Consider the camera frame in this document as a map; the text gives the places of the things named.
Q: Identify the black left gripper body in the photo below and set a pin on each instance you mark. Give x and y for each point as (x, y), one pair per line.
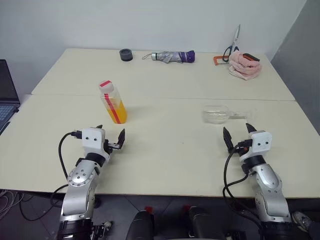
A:
(110, 147)

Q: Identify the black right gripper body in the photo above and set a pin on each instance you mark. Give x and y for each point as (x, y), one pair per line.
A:
(240, 150)

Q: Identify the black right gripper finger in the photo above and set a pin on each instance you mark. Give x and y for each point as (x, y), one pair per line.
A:
(227, 138)
(250, 128)

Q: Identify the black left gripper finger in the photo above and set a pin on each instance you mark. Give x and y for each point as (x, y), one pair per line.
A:
(121, 138)
(99, 127)

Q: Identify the bottle with orange liquid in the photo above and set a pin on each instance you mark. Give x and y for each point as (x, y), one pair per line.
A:
(117, 112)

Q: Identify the white bottle cap red stripe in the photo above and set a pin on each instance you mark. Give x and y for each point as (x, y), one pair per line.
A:
(106, 86)

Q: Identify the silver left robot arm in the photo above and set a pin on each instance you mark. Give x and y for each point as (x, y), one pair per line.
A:
(77, 190)

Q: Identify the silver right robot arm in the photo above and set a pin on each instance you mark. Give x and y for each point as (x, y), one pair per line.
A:
(270, 185)

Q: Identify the pink rolled towel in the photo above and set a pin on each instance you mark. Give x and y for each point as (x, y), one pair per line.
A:
(243, 68)

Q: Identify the black orange flat tool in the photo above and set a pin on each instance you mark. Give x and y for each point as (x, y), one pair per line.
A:
(251, 57)

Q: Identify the red tab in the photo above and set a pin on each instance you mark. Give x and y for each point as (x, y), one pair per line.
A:
(149, 209)

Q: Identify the orange-framed hand tool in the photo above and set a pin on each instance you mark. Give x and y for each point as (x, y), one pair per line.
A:
(214, 60)

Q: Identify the small black white device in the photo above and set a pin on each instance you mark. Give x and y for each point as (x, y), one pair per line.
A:
(107, 225)

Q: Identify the dark rounded shape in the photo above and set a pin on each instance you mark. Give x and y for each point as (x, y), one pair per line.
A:
(140, 225)
(202, 222)

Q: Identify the grey white shoe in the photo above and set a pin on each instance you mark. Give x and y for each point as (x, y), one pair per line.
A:
(300, 220)

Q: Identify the dark laptop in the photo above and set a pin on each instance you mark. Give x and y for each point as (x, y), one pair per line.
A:
(7, 100)

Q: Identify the folded silver purple umbrella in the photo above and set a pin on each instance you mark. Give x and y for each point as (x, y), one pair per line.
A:
(172, 56)

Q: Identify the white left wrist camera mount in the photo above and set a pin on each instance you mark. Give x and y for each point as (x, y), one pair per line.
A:
(92, 140)

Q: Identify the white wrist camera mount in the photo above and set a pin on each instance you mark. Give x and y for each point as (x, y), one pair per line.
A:
(261, 143)
(92, 140)

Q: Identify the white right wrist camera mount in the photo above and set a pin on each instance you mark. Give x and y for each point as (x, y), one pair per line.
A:
(261, 143)

